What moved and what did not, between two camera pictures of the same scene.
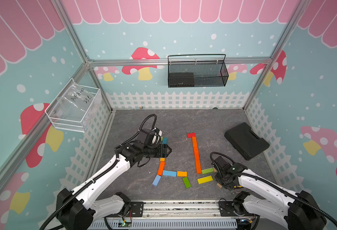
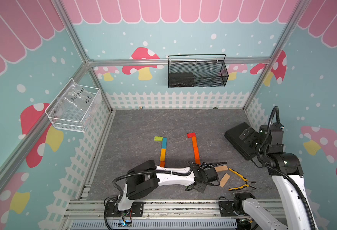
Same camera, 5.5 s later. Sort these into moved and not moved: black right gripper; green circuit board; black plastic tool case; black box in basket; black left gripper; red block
Moved: black left gripper; black right gripper
Not moved: green circuit board; black box in basket; black plastic tool case; red block
